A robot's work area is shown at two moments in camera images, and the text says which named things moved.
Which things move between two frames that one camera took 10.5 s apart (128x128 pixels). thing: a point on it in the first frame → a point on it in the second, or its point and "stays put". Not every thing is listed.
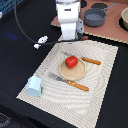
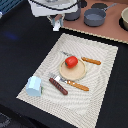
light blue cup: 33,86 stays put
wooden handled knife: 66,81 stays put
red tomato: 71,62 stays put
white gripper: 72,27 → 50,8
